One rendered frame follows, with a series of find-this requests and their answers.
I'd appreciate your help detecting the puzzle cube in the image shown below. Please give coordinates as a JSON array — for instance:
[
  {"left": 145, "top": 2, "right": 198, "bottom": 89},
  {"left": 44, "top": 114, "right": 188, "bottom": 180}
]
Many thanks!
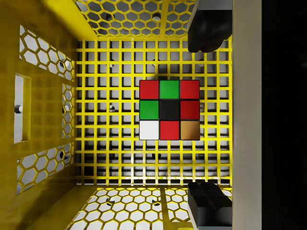
[{"left": 139, "top": 80, "right": 201, "bottom": 141}]

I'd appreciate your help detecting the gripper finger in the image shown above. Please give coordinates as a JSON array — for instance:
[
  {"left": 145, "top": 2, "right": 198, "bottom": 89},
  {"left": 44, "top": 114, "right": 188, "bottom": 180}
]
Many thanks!
[
  {"left": 187, "top": 181, "right": 233, "bottom": 227},
  {"left": 187, "top": 0, "right": 233, "bottom": 54}
]

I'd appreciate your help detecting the yellow basket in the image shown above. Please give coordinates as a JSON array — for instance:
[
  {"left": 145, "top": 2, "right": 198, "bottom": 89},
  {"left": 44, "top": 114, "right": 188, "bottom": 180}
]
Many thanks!
[{"left": 0, "top": 0, "right": 233, "bottom": 230}]

